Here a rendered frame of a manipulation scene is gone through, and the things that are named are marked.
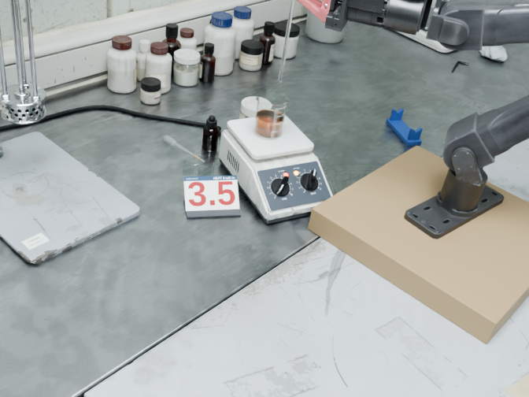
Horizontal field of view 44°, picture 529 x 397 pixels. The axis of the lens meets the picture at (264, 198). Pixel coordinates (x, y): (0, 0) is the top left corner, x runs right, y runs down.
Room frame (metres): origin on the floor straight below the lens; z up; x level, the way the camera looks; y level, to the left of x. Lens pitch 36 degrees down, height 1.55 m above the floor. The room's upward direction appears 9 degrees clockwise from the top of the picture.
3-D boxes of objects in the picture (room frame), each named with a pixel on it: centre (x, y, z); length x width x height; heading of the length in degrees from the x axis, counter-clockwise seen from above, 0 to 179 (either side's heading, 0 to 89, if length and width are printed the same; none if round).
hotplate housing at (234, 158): (0.96, -0.01, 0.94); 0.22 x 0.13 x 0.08; 32
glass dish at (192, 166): (0.95, 0.12, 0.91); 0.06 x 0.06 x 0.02
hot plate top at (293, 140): (0.98, 0.01, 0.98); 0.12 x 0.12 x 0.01; 32
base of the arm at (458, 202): (0.91, -0.32, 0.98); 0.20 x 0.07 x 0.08; 136
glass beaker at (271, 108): (0.98, 0.02, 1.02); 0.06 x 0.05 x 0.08; 127
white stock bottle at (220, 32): (1.39, 0.16, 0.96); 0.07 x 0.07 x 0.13
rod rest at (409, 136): (1.22, -0.27, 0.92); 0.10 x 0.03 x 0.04; 24
